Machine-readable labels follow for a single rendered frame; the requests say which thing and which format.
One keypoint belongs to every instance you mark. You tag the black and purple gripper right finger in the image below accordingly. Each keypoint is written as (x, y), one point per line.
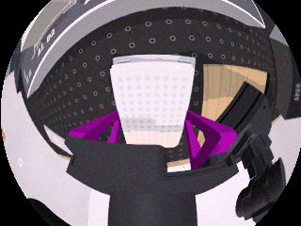
(219, 138)

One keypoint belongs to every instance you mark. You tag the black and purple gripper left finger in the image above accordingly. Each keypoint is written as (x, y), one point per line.
(92, 130)

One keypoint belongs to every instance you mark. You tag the white pcr plate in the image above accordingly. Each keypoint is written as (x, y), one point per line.
(152, 99)

